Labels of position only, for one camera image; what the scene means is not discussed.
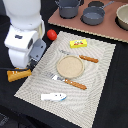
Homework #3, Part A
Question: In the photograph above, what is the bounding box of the beige bowl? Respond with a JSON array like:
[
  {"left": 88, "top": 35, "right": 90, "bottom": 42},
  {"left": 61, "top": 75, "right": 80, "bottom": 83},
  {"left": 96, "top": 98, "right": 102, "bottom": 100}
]
[{"left": 116, "top": 4, "right": 128, "bottom": 30}]

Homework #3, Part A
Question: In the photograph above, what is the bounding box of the grey saucepan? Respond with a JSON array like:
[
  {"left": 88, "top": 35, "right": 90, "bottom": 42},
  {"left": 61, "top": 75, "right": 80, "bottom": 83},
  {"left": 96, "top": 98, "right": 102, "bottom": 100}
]
[{"left": 80, "top": 0, "right": 115, "bottom": 27}]

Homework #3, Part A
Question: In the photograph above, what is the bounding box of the black cable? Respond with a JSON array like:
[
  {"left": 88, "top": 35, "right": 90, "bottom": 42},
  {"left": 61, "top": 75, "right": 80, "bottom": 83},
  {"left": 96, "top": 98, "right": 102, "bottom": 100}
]
[{"left": 0, "top": 66, "right": 21, "bottom": 72}]

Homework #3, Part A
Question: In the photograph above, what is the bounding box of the knife with wooden handle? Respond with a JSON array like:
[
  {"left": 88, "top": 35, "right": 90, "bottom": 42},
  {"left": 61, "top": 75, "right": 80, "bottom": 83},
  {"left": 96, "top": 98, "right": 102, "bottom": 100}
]
[{"left": 59, "top": 50, "right": 99, "bottom": 63}]

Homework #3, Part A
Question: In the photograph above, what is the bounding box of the yellow box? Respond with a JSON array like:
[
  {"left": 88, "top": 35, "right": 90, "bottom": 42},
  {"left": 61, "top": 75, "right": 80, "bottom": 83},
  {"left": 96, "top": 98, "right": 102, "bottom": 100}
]
[{"left": 70, "top": 39, "right": 87, "bottom": 48}]

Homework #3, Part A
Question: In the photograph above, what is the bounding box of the fork with wooden handle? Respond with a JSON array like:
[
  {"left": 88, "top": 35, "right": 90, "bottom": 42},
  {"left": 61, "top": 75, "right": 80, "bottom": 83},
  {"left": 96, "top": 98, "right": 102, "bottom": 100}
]
[{"left": 45, "top": 72, "right": 87, "bottom": 90}]

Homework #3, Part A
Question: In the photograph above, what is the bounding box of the orange bread loaf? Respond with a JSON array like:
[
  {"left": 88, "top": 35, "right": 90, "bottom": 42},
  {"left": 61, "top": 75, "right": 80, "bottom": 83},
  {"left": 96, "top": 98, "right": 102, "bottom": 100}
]
[{"left": 7, "top": 69, "right": 31, "bottom": 82}]

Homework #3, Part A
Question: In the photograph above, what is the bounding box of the beige round plate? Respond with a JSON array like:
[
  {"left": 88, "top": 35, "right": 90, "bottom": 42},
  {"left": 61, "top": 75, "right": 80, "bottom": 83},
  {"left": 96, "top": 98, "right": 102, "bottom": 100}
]
[{"left": 56, "top": 55, "right": 84, "bottom": 79}]

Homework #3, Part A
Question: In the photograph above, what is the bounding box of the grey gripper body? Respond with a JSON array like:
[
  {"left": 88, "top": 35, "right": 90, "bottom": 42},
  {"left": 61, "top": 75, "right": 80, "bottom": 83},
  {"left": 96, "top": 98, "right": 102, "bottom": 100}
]
[{"left": 29, "top": 39, "right": 46, "bottom": 67}]

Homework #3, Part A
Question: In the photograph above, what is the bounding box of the white toy fish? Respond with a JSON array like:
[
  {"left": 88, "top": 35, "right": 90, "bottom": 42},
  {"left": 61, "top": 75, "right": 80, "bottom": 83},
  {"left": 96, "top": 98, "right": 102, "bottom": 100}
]
[{"left": 41, "top": 93, "right": 67, "bottom": 101}]

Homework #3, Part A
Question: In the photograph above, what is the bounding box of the grey pot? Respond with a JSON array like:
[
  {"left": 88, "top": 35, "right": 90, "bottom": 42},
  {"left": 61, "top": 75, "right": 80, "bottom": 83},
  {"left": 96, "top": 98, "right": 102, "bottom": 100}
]
[{"left": 56, "top": 0, "right": 81, "bottom": 19}]

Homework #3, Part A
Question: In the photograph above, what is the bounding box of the white striped placemat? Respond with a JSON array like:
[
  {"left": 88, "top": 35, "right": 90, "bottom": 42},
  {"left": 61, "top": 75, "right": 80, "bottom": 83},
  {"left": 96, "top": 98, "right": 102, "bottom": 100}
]
[{"left": 15, "top": 31, "right": 115, "bottom": 128}]

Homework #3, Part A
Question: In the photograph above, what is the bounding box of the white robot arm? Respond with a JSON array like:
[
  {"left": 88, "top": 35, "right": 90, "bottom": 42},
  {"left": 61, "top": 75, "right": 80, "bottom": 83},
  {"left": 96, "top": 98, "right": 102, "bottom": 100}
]
[{"left": 3, "top": 0, "right": 46, "bottom": 68}]

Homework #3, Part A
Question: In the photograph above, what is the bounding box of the red tomato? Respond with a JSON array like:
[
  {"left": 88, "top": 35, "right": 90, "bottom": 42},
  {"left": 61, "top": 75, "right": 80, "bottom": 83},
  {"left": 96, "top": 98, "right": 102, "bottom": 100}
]
[{"left": 47, "top": 29, "right": 57, "bottom": 41}]

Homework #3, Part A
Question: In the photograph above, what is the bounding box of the brown stove board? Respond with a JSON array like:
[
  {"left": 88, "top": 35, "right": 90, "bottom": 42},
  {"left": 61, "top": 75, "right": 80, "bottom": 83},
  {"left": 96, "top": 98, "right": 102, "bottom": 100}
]
[{"left": 48, "top": 0, "right": 128, "bottom": 43}]

